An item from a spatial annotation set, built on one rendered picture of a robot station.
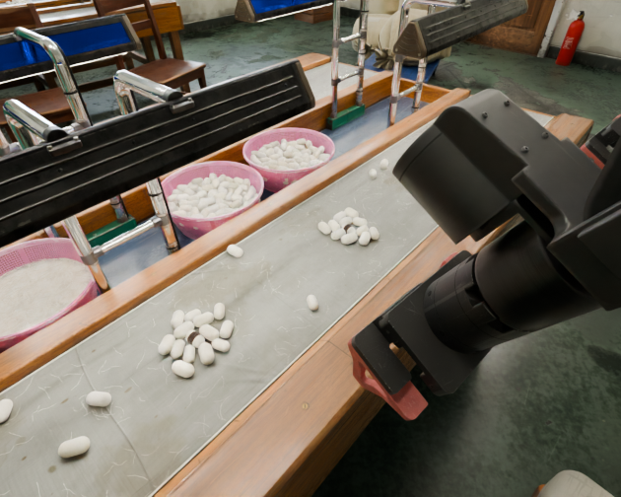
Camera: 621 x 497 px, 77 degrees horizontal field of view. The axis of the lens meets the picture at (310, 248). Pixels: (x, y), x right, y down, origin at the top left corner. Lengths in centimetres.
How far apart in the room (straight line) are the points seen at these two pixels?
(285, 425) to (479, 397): 108
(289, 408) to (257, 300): 24
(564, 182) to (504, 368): 148
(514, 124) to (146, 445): 58
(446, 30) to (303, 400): 86
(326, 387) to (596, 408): 126
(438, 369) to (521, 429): 130
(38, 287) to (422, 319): 81
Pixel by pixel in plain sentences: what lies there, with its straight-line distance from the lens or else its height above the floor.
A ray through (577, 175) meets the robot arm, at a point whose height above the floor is 120.
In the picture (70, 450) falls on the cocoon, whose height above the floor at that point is 76.
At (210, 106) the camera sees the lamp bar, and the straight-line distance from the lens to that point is 59.
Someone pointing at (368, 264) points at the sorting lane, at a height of 74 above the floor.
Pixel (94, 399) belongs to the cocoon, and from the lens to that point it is 70.
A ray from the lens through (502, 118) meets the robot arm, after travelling 23.
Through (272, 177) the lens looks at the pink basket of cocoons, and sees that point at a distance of 110.
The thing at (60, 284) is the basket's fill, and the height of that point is 74.
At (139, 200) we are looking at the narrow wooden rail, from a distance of 110.
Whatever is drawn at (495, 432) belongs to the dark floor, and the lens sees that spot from 154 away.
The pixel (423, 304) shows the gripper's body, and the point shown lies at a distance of 29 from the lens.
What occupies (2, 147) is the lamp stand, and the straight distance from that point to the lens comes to 93.
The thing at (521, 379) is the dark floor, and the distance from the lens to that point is 168.
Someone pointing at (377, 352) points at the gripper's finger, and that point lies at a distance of 29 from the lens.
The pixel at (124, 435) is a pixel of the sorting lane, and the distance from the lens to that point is 67.
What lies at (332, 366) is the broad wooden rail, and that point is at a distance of 63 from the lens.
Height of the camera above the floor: 130
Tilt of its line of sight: 41 degrees down
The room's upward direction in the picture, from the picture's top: 1 degrees counter-clockwise
